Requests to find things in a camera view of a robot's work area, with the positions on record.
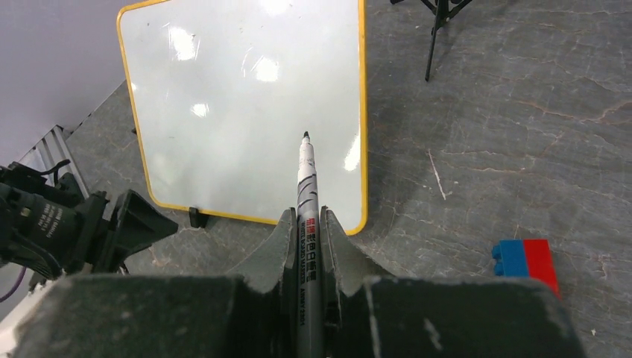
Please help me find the black microphone tripod stand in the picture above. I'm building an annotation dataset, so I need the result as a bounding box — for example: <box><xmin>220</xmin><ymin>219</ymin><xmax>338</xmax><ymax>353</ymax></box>
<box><xmin>420</xmin><ymin>0</ymin><xmax>472</xmax><ymax>82</ymax></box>

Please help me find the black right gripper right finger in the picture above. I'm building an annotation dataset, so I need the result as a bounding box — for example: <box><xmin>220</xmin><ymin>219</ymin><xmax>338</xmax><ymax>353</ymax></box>
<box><xmin>320</xmin><ymin>207</ymin><xmax>586</xmax><ymax>357</ymax></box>

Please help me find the white black whiteboard marker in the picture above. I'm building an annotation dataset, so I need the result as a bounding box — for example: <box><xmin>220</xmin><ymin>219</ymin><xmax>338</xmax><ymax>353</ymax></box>
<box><xmin>296</xmin><ymin>132</ymin><xmax>325</xmax><ymax>357</ymax></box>

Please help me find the yellow framed whiteboard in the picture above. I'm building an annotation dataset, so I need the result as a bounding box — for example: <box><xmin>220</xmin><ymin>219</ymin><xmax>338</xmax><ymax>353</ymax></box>
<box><xmin>116</xmin><ymin>1</ymin><xmax>369</xmax><ymax>235</ymax></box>

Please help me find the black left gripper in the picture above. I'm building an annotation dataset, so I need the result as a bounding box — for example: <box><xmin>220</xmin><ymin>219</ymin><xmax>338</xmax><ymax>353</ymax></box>
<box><xmin>64</xmin><ymin>189</ymin><xmax>178</xmax><ymax>274</ymax></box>

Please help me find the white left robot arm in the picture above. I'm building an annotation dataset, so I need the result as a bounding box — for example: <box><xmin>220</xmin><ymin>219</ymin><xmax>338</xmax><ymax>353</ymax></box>
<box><xmin>1</xmin><ymin>160</ymin><xmax>178</xmax><ymax>357</ymax></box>

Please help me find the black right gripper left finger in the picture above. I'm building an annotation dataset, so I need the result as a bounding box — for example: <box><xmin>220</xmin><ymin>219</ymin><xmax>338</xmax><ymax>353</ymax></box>
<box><xmin>13</xmin><ymin>209</ymin><xmax>297</xmax><ymax>357</ymax></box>

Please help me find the blue red toy brick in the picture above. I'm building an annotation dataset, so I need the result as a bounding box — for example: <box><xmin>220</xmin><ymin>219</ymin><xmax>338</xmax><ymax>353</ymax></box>
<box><xmin>491</xmin><ymin>239</ymin><xmax>561</xmax><ymax>298</ymax></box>

